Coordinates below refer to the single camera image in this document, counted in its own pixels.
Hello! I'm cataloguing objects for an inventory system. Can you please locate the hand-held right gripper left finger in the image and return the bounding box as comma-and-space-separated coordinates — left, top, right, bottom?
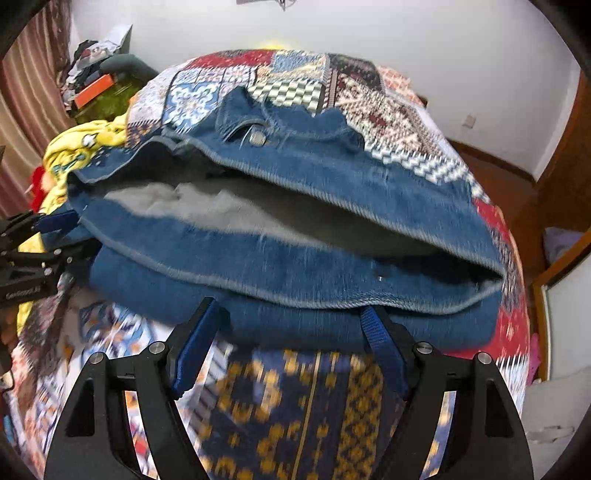
44, 298, 232, 480

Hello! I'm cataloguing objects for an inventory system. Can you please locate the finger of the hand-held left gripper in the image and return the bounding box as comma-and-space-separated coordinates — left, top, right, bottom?
8, 242, 100, 278
0, 210, 79, 252

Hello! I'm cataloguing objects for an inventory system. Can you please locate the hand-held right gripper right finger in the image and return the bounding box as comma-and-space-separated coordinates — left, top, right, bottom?
360, 305, 534, 480

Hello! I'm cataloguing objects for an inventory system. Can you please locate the blue denim jacket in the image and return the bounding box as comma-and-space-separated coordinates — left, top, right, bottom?
67, 88, 506, 352

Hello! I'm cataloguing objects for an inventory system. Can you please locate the red plush toy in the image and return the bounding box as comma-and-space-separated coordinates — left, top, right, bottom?
27, 165, 48, 205

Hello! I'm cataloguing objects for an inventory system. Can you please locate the yellow cartoon blanket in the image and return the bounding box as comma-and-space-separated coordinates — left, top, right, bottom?
44, 115, 132, 208

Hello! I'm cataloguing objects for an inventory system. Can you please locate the patchwork printed bedspread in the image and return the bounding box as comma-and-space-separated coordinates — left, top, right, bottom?
9, 48, 532, 480

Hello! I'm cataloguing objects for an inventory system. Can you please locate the green patterned cloth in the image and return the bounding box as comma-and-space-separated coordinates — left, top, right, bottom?
76, 79, 153, 125

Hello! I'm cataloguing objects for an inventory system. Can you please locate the orange box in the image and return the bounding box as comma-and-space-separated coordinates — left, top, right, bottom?
74, 74, 114, 107

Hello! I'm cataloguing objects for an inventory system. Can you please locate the striped brown curtain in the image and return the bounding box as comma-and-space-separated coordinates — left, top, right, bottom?
0, 0, 75, 217

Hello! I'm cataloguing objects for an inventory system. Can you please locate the pile of mixed clutter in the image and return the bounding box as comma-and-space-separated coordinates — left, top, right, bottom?
65, 25, 134, 93

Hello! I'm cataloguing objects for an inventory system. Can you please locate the pale purple cloth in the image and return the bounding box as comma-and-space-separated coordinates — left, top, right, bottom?
545, 228, 583, 265

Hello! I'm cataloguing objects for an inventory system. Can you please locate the brown wooden door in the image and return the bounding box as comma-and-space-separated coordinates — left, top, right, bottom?
531, 65, 591, 232

